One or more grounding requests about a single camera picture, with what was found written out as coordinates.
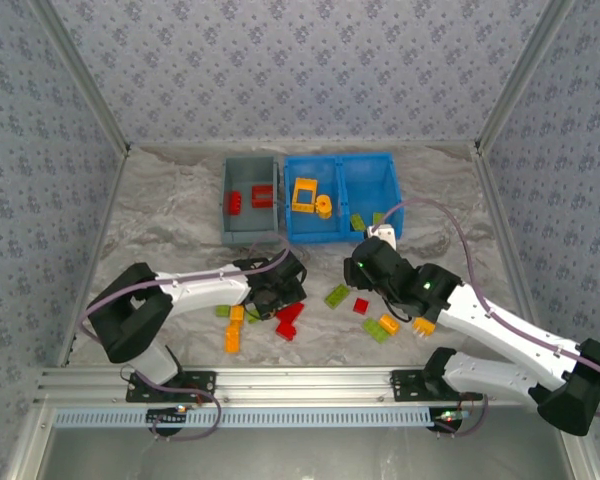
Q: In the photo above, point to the small green lego brick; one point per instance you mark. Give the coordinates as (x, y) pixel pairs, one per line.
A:
(223, 311)
(252, 317)

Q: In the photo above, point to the small orange lego brick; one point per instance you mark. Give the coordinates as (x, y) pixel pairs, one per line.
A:
(236, 313)

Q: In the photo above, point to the long orange lego brick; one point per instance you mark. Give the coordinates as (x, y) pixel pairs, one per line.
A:
(233, 337)

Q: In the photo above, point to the small square red lego brick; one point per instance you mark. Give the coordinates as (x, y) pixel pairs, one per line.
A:
(361, 306)

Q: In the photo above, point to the red lego window frame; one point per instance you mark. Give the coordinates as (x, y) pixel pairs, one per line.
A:
(262, 196)

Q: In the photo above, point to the red studded lego brick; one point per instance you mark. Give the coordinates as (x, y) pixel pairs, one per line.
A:
(233, 203)

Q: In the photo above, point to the yellow lego window frame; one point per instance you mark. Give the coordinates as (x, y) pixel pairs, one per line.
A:
(296, 195)

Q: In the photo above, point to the yellow round lego brick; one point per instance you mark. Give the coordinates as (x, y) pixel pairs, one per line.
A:
(324, 206)

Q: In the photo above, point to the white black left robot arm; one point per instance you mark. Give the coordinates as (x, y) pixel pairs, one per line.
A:
(205, 291)

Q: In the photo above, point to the upturned yellow lego brick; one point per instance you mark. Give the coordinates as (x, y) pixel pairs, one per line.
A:
(424, 327)

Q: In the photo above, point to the grey plastic bin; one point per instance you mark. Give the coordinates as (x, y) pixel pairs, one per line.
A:
(250, 227)

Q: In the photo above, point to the blue plastic bin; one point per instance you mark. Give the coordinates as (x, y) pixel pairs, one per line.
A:
(312, 230)
(370, 180)

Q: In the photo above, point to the small led circuit board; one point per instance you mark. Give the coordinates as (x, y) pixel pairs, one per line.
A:
(450, 416)
(167, 415)

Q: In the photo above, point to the wide aluminium mounting rail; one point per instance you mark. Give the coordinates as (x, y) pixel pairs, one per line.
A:
(300, 386)

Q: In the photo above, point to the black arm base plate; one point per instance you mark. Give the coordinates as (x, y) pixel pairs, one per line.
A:
(407, 387)
(200, 386)

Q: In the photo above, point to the aluminium side rail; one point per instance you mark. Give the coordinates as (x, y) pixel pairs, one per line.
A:
(95, 260)
(495, 225)

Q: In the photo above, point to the aluminium frame post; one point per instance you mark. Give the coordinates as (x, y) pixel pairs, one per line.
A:
(525, 75)
(80, 75)

